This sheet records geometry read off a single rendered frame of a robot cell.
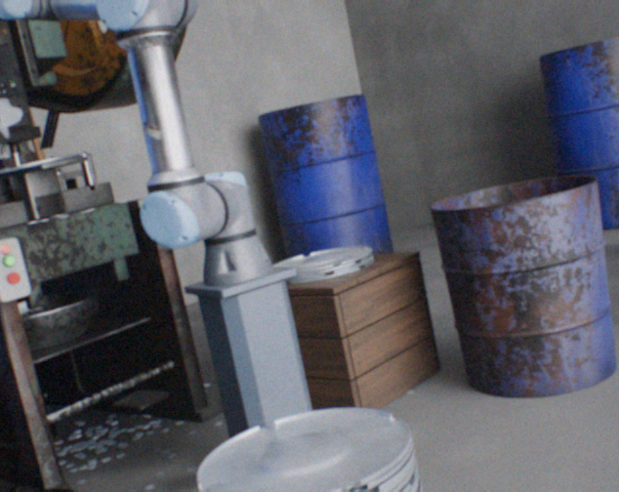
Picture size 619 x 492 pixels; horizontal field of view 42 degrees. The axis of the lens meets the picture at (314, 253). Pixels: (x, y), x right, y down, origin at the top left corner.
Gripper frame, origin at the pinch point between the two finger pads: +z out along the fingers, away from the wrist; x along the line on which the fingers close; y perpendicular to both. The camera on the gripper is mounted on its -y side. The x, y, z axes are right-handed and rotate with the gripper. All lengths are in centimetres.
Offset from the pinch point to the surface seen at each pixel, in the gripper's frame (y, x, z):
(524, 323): 110, -46, 57
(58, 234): 5.5, -2.5, 27.3
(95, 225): 14.0, 4.6, 29.6
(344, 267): 75, -15, 48
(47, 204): 3.7, 6.0, 21.9
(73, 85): 12, 55, 4
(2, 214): -6.6, 1.2, 20.3
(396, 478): 58, -122, 20
